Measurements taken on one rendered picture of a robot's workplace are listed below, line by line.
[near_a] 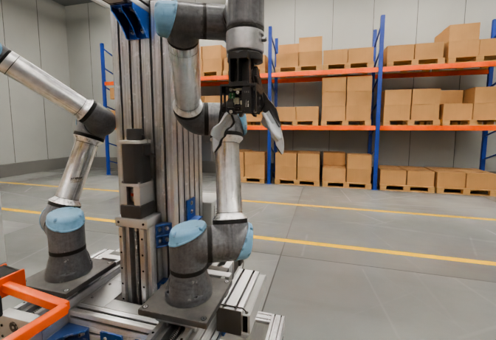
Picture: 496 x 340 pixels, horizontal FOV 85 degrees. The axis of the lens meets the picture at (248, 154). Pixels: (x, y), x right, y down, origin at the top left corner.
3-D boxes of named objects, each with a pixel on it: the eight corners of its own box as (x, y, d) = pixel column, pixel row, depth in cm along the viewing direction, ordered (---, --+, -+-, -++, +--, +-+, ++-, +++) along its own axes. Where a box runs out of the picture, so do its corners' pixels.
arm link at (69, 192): (38, 240, 99) (89, 102, 107) (32, 229, 109) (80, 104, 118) (74, 242, 107) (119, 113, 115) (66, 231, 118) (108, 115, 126)
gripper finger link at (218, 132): (194, 145, 55) (218, 108, 53) (206, 144, 61) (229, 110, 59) (206, 155, 55) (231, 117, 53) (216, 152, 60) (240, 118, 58)
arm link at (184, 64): (173, 114, 102) (154, -16, 59) (203, 114, 104) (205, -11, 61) (173, 141, 97) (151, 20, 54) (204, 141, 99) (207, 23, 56)
